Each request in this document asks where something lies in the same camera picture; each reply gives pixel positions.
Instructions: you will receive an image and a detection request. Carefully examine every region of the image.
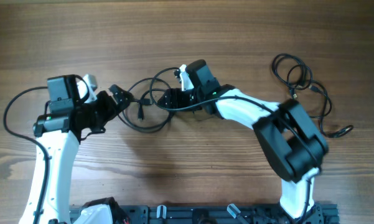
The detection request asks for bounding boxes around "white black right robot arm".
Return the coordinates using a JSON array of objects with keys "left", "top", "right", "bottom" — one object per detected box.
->
[{"left": 155, "top": 60, "right": 329, "bottom": 223}]

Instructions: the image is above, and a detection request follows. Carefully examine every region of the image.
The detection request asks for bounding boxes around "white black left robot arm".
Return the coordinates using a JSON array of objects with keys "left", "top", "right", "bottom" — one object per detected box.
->
[{"left": 20, "top": 75, "right": 134, "bottom": 223}]

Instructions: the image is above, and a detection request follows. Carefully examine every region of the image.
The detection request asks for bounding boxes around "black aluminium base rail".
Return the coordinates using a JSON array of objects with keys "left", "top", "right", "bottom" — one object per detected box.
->
[{"left": 70, "top": 203, "right": 340, "bottom": 224}]

